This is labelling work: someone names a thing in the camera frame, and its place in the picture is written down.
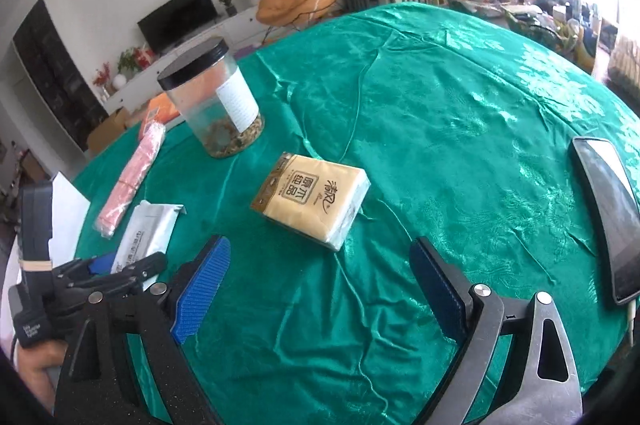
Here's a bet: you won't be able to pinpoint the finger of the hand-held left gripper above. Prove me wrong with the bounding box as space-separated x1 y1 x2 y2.
75 254 120 277
107 251 168 295

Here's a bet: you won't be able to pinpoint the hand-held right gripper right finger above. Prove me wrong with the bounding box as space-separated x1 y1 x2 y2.
409 236 585 425

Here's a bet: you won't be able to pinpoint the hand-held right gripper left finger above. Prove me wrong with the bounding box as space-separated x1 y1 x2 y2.
54 234 232 425

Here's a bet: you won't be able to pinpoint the silver packet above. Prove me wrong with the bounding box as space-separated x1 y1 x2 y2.
109 200 186 276

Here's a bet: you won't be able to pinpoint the white box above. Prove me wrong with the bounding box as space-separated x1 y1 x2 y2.
47 171 92 261

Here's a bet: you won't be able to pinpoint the tan tissue packet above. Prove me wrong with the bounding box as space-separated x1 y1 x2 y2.
250 151 372 252

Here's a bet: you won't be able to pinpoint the person's left hand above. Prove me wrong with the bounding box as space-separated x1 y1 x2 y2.
15 339 68 413

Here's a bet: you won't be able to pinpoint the pink plastic bundle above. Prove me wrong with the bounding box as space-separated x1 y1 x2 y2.
95 121 167 240

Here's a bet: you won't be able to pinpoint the cardboard box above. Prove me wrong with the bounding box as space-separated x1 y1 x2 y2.
86 106 132 154

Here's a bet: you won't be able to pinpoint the orange book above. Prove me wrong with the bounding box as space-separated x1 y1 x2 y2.
127 97 182 130

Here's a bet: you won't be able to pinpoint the red flowers in vase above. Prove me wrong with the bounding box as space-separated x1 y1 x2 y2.
92 62 113 100

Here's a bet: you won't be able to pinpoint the clear jar with black lid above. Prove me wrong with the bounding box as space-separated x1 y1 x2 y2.
156 36 266 159

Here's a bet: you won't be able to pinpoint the black smartphone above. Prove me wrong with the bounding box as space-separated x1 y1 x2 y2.
571 136 640 306

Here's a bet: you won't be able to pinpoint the green plant with red flowers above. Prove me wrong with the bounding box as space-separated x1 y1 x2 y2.
117 46 156 76

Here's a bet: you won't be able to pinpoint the green tablecloth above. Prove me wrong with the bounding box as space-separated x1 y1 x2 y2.
70 2 640 425

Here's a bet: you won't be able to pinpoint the black television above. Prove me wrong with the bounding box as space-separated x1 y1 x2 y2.
136 0 219 54

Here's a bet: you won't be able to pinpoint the white television cabinet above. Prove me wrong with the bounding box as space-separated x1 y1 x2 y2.
102 7 266 116

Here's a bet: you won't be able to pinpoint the pile of assorted goods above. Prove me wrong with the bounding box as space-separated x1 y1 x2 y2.
442 0 640 98

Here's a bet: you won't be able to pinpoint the dark wall cabinet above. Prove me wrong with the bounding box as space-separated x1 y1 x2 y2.
12 0 108 153

